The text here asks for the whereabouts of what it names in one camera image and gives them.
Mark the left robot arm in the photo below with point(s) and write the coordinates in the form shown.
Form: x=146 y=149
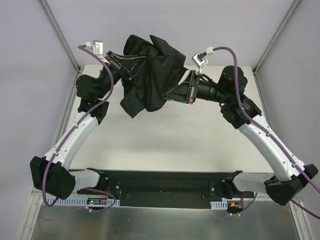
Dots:
x=50 y=173

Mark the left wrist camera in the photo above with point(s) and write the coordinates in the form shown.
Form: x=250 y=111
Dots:
x=95 y=47

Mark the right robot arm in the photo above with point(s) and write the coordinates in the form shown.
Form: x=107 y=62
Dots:
x=289 y=174

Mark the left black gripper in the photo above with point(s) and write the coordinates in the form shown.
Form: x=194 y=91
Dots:
x=116 y=65

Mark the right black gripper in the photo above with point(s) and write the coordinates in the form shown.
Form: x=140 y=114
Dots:
x=192 y=86

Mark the white cable duct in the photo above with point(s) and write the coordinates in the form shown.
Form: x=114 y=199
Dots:
x=219 y=205
x=87 y=202

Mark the right white cable duct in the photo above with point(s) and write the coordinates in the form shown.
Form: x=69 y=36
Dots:
x=219 y=205

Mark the black folding umbrella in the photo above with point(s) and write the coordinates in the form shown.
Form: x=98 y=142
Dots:
x=162 y=71

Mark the left aluminium frame post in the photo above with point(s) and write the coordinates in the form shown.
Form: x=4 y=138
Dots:
x=44 y=5

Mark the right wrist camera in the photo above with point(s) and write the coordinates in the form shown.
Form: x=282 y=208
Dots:
x=200 y=61

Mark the aluminium frame post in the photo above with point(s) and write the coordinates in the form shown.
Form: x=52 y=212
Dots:
x=277 y=34
x=44 y=5

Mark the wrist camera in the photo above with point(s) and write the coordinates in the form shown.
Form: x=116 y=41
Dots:
x=200 y=61
x=95 y=47

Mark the left white cable duct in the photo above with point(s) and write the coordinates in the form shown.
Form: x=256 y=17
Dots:
x=87 y=202

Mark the right aluminium frame post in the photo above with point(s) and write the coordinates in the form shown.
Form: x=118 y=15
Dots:
x=277 y=34

